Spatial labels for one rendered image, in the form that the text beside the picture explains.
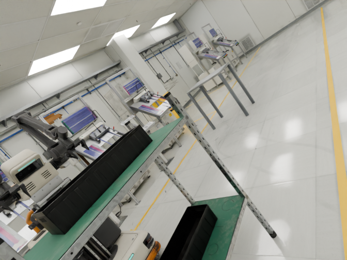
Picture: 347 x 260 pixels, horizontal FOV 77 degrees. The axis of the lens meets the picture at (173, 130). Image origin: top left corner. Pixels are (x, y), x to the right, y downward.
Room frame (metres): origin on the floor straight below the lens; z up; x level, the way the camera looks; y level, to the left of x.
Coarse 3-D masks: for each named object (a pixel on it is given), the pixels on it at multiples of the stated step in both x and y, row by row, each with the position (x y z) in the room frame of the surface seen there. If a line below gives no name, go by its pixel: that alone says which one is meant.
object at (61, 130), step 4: (56, 128) 1.46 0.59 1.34; (60, 128) 1.46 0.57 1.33; (64, 128) 1.46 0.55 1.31; (56, 132) 1.48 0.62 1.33; (60, 132) 1.44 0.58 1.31; (64, 132) 1.44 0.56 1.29; (52, 136) 1.50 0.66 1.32; (56, 136) 1.50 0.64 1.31; (60, 136) 1.46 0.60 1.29; (64, 136) 1.46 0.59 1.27
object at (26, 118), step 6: (24, 114) 1.70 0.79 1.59; (30, 114) 1.74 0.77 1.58; (12, 120) 1.70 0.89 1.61; (18, 120) 1.67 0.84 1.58; (24, 120) 1.66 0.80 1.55; (30, 120) 1.63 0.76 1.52; (36, 120) 1.63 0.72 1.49; (36, 126) 1.60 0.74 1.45; (42, 126) 1.56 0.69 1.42; (48, 126) 1.56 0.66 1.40; (54, 126) 1.55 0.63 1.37; (48, 132) 1.52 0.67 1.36; (54, 132) 1.51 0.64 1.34
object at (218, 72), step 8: (224, 64) 3.48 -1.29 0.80; (216, 72) 3.27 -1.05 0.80; (232, 72) 3.43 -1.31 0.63; (200, 80) 3.82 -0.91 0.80; (208, 80) 3.29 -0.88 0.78; (224, 80) 3.13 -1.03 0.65; (240, 80) 3.43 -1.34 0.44; (192, 88) 3.63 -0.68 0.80; (200, 88) 3.91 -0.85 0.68; (192, 96) 3.62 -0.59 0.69; (208, 96) 3.89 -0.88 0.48; (248, 96) 3.43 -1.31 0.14; (240, 104) 3.13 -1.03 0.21; (200, 112) 3.63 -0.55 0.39; (208, 120) 3.60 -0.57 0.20
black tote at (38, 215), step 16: (112, 144) 1.18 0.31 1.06; (128, 144) 1.04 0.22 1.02; (144, 144) 1.09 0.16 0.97; (96, 160) 1.09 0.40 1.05; (112, 160) 0.95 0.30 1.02; (128, 160) 1.00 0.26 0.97; (80, 176) 1.01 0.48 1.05; (96, 176) 0.88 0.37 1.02; (112, 176) 0.92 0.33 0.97; (64, 192) 0.79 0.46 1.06; (80, 192) 0.82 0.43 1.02; (96, 192) 0.85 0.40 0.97; (48, 208) 0.74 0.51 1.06; (64, 208) 0.76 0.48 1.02; (80, 208) 0.79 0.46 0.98; (48, 224) 0.78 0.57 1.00; (64, 224) 0.74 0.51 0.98
